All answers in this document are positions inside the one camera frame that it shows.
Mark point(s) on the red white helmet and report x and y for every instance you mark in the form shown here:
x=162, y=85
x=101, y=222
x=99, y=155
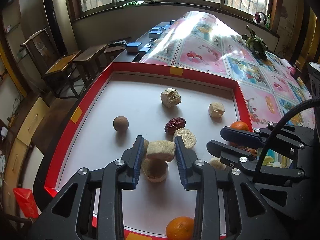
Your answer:
x=260, y=18

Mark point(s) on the red jujube gripped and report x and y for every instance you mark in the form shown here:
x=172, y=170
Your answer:
x=174, y=124

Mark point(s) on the wooden chair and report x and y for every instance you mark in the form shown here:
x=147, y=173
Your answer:
x=56, y=71

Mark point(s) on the small corn cob chunk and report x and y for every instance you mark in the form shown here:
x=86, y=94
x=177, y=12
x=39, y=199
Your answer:
x=215, y=162

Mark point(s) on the tall corn cob piece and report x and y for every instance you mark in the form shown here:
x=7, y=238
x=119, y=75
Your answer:
x=155, y=170

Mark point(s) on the wooden stool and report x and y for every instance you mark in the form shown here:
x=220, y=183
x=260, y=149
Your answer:
x=88, y=61

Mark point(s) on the dark bottle pink label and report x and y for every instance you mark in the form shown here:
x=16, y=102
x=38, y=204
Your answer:
x=295, y=72

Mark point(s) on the tall floor air conditioner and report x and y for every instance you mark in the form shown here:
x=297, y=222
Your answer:
x=59, y=26

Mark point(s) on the floral plastic tablecloth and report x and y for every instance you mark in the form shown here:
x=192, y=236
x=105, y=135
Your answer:
x=200, y=41

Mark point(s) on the round corn cob slice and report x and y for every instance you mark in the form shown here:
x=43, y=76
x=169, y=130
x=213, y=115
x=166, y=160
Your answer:
x=188, y=137

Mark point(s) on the large orange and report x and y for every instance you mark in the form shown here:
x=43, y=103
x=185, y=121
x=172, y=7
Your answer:
x=180, y=228

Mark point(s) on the red jujube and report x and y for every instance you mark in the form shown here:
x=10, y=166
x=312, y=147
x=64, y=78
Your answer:
x=252, y=151

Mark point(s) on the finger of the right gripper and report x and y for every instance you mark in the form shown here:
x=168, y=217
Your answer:
x=241, y=137
x=228, y=155

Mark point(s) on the red shallow box tray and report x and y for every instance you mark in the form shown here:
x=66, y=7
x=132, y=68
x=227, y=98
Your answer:
x=130, y=103

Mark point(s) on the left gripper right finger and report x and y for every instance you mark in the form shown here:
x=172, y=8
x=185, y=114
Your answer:
x=185, y=158

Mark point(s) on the green bottle on sill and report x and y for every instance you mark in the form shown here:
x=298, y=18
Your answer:
x=268, y=20

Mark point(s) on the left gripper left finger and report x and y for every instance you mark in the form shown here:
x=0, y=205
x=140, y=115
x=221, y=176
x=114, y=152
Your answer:
x=131, y=172

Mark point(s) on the blue mahjong tile box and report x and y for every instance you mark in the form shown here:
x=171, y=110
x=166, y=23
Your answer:
x=134, y=47

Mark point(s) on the brown longan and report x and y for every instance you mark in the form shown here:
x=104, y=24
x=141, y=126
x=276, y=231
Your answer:
x=120, y=124
x=146, y=143

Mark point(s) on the red plastic bag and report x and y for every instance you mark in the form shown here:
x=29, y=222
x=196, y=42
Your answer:
x=25, y=199

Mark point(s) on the pale corn cob piece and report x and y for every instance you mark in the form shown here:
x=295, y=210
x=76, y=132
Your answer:
x=216, y=109

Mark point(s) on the green cloth on sill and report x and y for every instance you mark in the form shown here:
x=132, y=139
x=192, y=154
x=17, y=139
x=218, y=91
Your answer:
x=133, y=4

